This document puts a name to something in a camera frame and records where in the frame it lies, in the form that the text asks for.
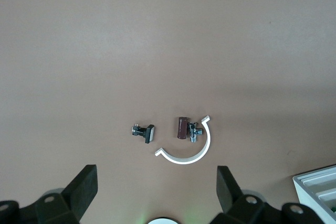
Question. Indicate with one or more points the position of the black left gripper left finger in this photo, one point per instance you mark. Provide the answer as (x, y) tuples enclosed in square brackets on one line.
[(76, 197)]

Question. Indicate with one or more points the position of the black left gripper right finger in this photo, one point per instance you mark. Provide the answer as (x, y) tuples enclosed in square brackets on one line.
[(236, 208)]

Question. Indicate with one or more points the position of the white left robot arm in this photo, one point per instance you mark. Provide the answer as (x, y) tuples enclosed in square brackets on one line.
[(162, 221)]

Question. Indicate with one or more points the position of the white curved pipe clamp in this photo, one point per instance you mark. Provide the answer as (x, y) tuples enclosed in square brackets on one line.
[(183, 160)]

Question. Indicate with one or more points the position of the small metal valve fitting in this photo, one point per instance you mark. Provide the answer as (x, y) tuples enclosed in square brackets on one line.
[(193, 132)]

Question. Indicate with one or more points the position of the brown table cover mat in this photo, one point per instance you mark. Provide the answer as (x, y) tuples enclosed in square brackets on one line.
[(168, 51)]

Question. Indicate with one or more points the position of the black square push switch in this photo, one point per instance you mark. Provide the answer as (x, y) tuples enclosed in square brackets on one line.
[(149, 133)]

